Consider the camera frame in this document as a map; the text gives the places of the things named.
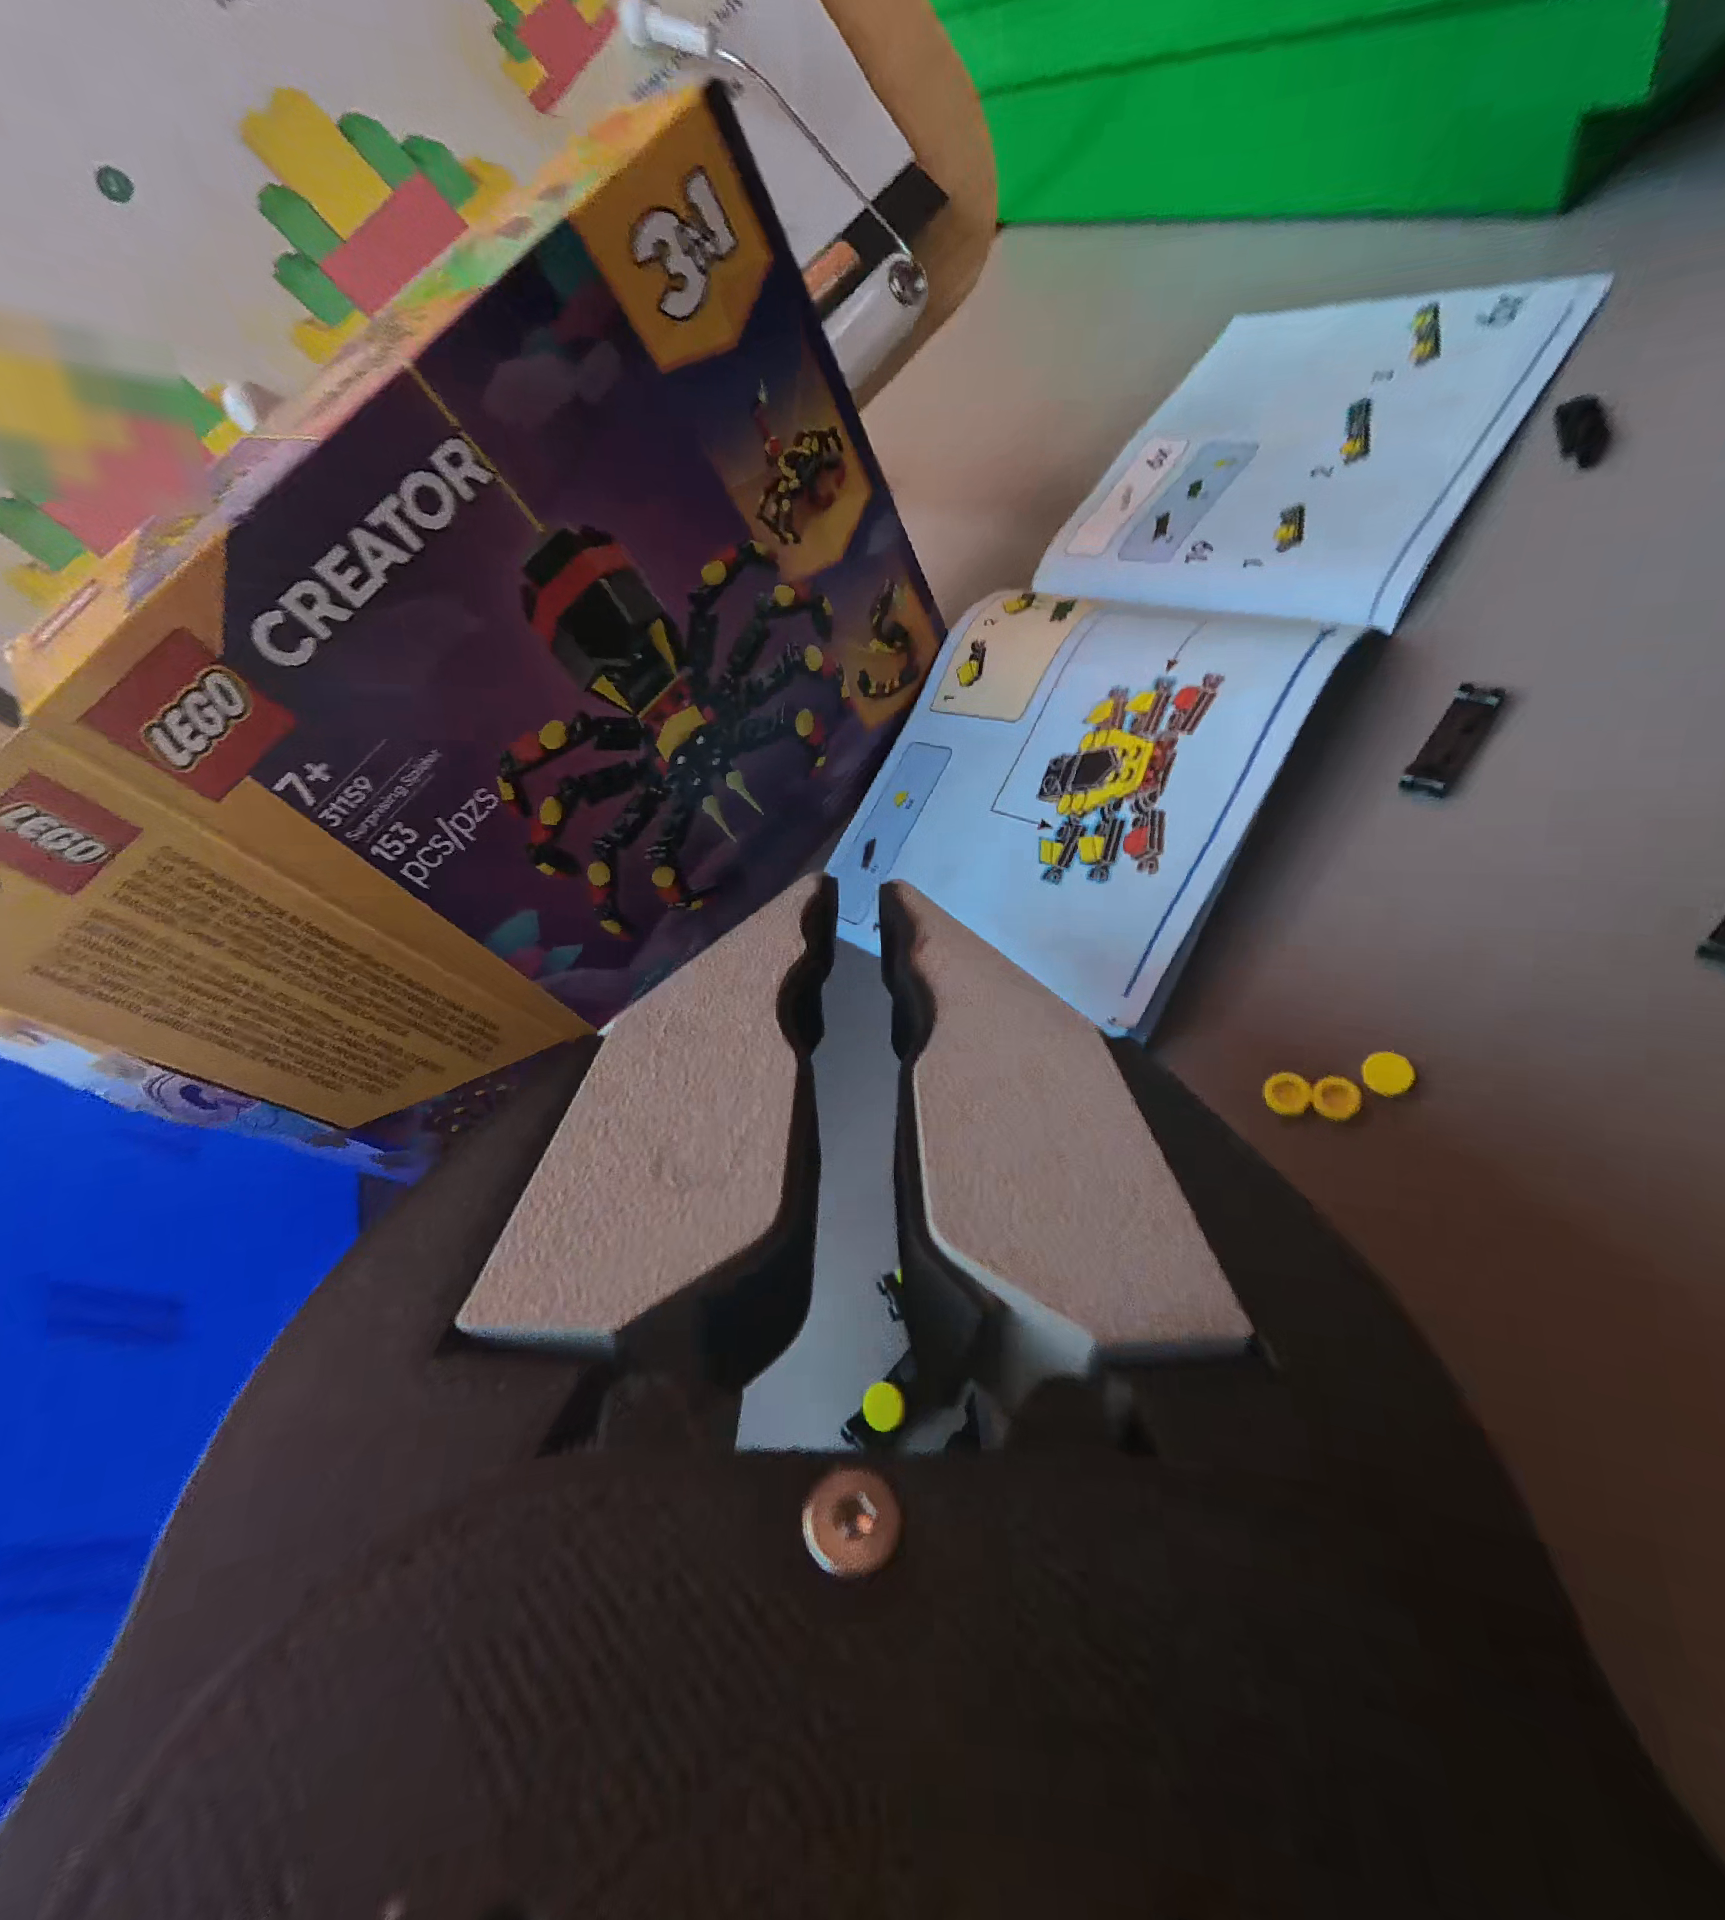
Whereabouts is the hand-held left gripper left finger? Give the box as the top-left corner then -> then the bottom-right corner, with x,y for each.
454,875 -> 841,1390

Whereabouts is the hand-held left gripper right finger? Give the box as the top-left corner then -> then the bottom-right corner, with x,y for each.
881,882 -> 1257,1434

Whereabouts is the purple toy set box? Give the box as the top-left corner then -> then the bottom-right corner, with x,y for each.
0,82 -> 947,1134

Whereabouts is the open instruction booklet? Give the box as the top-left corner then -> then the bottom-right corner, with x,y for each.
825,274 -> 1615,1044

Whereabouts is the blue plastic bin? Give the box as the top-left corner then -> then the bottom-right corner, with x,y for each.
0,1013 -> 420,1920

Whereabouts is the plywood tray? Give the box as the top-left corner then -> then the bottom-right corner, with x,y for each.
803,0 -> 998,410

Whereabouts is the green plastic bin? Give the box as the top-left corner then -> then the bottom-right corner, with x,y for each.
929,0 -> 1725,230

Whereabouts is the printed instruction poster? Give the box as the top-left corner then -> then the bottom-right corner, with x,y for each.
0,0 -> 955,722

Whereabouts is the white plug cable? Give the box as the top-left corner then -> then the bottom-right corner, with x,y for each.
619,0 -> 930,294

